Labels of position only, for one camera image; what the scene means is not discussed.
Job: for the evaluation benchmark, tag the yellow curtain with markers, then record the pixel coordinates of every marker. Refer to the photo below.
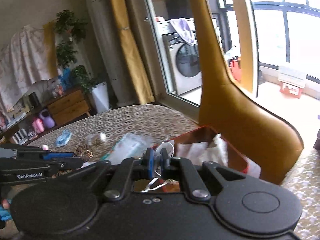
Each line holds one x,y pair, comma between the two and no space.
131,53

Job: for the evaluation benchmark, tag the bag of cotton swabs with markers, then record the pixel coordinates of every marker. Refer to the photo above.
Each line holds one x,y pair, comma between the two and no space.
95,139

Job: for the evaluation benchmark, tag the front load washing machine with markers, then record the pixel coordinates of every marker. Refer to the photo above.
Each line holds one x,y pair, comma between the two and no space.
183,60

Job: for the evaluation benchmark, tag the pink toy case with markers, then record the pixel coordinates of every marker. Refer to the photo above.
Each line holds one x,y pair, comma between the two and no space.
38,125

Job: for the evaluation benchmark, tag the purple kettlebell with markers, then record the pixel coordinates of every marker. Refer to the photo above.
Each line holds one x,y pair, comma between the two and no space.
46,118

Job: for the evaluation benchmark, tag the blue cartoon face mask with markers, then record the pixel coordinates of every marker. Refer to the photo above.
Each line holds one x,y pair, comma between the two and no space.
64,138

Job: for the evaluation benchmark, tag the brown beaded scrunchie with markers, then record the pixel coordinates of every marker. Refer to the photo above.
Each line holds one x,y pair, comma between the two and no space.
84,151

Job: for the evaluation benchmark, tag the wooden drawer cabinet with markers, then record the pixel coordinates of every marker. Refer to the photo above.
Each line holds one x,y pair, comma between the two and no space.
72,106

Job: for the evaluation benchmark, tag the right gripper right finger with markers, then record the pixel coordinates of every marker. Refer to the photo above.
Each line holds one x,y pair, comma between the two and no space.
183,171

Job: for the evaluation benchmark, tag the teal white tissue pack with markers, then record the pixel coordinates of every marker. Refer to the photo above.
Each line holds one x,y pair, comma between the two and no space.
129,146

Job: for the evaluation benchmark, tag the tan giraffe shaped chair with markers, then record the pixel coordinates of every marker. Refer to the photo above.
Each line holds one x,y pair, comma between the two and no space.
267,139

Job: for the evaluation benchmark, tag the blue gloved hand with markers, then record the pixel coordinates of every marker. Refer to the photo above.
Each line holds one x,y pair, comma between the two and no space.
4,210

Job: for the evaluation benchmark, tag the purple towel on washer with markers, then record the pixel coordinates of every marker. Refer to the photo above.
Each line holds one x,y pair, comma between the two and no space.
183,29

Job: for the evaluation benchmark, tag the white plant pot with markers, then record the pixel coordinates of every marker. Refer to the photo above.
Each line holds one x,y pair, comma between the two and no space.
100,97

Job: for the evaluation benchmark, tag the white fabric piece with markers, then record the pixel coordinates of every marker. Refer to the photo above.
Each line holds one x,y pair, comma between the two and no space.
193,152

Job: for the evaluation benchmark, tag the potted green tree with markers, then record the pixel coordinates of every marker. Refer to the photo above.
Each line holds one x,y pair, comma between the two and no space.
71,31

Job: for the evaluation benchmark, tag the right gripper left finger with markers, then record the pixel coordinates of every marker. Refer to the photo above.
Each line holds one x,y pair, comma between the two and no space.
128,171

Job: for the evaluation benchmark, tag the red white cardboard box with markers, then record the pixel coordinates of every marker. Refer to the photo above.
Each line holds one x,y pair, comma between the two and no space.
292,80

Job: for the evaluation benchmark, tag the tall covered air conditioner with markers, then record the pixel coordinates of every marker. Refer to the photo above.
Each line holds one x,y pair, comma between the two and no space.
105,30

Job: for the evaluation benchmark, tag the red bucket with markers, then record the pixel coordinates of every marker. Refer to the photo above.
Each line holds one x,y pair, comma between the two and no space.
235,68

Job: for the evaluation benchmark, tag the white floral draped cloth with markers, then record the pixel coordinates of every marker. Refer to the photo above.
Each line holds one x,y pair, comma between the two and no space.
30,57

